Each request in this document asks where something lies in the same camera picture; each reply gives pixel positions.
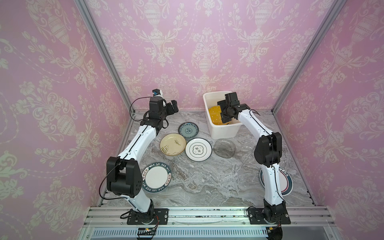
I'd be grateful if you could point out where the white plate green lettered rim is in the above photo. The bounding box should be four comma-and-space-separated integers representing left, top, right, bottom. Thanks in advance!
142, 162, 172, 193

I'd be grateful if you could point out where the cream plate with plant motif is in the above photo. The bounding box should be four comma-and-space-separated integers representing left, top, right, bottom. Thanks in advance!
160, 134, 187, 156

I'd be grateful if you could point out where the aluminium corner post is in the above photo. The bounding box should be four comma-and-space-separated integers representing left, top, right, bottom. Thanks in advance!
74, 0, 131, 110
271, 0, 347, 116

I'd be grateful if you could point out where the aluminium left corner post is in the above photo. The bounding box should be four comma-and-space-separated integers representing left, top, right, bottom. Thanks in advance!
74, 0, 131, 110

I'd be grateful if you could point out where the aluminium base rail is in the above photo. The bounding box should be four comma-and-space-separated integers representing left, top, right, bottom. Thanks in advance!
79, 207, 342, 240

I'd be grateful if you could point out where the small teal patterned plate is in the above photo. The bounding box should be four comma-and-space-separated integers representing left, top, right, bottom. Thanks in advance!
178, 122, 199, 139

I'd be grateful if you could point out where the white plate black rim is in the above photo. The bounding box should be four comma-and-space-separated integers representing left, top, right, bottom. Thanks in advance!
185, 138, 213, 162

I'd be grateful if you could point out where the aluminium right corner post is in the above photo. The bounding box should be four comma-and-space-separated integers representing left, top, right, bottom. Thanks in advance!
271, 0, 347, 116

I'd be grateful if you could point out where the white plastic bin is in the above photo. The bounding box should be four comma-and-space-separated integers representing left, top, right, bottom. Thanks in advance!
203, 91, 243, 140

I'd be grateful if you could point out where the white vented strip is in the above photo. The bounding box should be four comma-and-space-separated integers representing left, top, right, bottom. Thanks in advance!
86, 226, 268, 240

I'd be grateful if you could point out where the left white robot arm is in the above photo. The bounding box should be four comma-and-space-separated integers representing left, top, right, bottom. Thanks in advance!
102, 95, 179, 224

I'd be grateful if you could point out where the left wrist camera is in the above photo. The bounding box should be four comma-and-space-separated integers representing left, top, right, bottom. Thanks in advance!
152, 89, 163, 101

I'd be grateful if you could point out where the clear glass plate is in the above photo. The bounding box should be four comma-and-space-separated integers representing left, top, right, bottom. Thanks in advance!
213, 139, 236, 159

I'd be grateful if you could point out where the yellow polka dot plate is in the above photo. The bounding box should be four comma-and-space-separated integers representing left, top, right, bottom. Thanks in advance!
209, 106, 230, 126

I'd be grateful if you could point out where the white plate red green rim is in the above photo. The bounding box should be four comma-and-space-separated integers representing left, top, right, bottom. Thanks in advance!
259, 167, 294, 197

